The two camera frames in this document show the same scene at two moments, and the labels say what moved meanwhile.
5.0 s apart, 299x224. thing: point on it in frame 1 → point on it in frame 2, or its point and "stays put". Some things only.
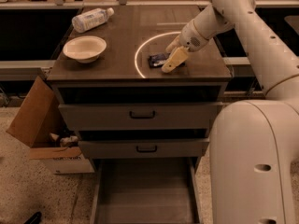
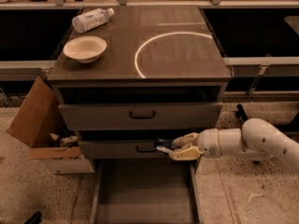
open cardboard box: [43, 123] stays put
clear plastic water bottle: [91, 19] stays put
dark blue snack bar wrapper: [158, 60] → [163, 142]
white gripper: [191, 38] → [207, 144]
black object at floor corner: [35, 218] stays put
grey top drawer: [138, 117] stays put
